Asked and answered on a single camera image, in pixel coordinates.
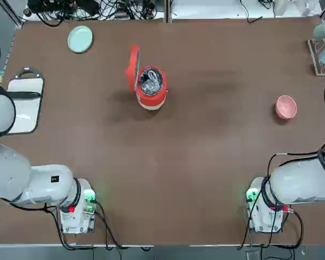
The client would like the black left base cable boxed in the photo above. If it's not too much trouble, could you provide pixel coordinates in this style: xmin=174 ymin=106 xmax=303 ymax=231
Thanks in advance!
xmin=44 ymin=200 xmax=154 ymax=251

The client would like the white tray with black rim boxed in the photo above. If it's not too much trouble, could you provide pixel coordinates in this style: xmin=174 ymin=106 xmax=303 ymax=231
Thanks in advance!
xmin=5 ymin=68 xmax=46 ymax=135

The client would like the pale green plate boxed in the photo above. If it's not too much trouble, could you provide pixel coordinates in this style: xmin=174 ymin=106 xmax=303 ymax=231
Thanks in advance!
xmin=67 ymin=25 xmax=94 ymax=54

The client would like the black right base cable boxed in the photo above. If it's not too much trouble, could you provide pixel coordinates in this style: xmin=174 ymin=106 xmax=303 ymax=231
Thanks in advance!
xmin=237 ymin=208 xmax=306 ymax=250

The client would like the black base cable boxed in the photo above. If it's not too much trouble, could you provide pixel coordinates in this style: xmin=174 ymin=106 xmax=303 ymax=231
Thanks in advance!
xmin=44 ymin=200 xmax=154 ymax=251
xmin=237 ymin=208 xmax=306 ymax=250

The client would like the orange rice cooker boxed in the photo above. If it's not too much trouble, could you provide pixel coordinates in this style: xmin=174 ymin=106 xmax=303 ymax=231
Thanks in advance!
xmin=125 ymin=45 xmax=169 ymax=111

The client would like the pink bowl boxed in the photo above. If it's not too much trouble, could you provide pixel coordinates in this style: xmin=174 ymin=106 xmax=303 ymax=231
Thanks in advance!
xmin=275 ymin=94 xmax=298 ymax=119

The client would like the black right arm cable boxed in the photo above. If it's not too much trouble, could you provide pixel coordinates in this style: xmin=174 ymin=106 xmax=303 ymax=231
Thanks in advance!
xmin=261 ymin=143 xmax=325 ymax=209

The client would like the thin black cable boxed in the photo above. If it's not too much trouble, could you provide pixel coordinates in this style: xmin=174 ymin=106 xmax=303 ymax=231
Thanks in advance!
xmin=239 ymin=0 xmax=264 ymax=24

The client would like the black cable bundle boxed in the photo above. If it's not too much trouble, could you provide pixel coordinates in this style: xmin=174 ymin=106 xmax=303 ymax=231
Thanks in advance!
xmin=27 ymin=0 xmax=163 ymax=28

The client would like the green cup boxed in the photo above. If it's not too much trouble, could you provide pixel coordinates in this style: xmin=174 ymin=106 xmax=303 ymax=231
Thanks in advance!
xmin=313 ymin=22 xmax=325 ymax=41

